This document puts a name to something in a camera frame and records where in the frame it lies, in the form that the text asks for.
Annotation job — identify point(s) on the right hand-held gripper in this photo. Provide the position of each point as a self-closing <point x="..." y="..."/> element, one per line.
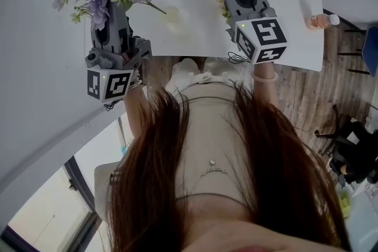
<point x="265" y="38"/>

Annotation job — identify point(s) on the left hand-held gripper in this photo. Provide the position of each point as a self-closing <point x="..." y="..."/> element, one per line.
<point x="118" y="84"/>

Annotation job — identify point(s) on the yellow orange flower bouquet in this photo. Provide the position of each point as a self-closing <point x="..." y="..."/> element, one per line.
<point x="226" y="13"/>

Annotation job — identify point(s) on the white vase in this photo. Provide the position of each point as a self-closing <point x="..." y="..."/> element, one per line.
<point x="177" y="23"/>

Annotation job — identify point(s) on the person's right forearm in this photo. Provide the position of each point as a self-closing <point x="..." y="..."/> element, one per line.
<point x="265" y="91"/>

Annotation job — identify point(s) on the pink drink bottle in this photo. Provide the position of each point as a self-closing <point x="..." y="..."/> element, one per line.
<point x="319" y="21"/>

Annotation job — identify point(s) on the pink bangle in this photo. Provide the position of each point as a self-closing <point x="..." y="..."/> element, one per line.
<point x="264" y="79"/>

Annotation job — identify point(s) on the person's white trousers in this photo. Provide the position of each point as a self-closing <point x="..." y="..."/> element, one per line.
<point x="203" y="79"/>

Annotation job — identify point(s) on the blue chair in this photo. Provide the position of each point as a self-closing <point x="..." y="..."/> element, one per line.
<point x="370" y="47"/>

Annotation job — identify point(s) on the person's beige top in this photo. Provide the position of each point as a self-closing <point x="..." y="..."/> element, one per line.
<point x="206" y="132"/>

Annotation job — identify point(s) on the black office chair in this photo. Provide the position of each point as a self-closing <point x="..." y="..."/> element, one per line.
<point x="327" y="132"/>

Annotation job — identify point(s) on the yellow-green plastic seat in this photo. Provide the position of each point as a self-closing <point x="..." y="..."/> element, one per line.
<point x="344" y="203"/>

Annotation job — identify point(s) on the black window frame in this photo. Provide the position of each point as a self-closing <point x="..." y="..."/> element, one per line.
<point x="79" y="183"/>

